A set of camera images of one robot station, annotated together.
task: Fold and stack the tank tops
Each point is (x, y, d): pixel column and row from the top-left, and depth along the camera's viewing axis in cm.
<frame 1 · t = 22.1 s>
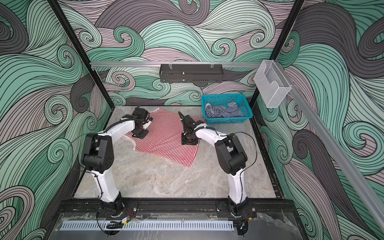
left hand: (138, 132, 96), fingers open
right hand: (185, 142, 94), fingers open
red white striped tank top: (164, 138, 103), on the table
navy white striped tank top: (230, 110, 117), point 3 cm above the table

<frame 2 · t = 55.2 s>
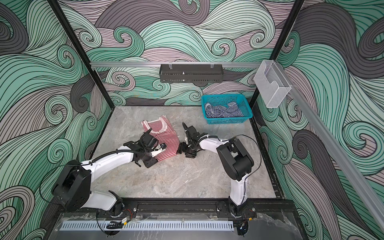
left hand: (151, 155, 88), fingers open
right hand: (180, 154, 92), fingers open
red white striped tank top: (164, 132, 106), on the table
the other named things where they were.

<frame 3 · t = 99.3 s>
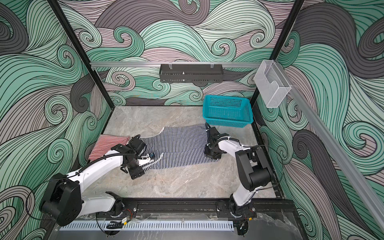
left hand: (136, 166, 84), fingers open
right hand: (207, 155, 92), fingers open
red white striped tank top: (104, 143, 97), point 3 cm above the table
navy white striped tank top: (177, 150, 97), on the table

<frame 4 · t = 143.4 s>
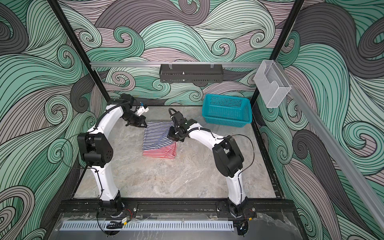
left hand: (145, 124, 90), fingers closed
right hand: (168, 137, 89), fingers closed
red white striped tank top: (168, 151, 94), point 2 cm above the table
navy white striped tank top: (155, 134, 95), point 9 cm above the table

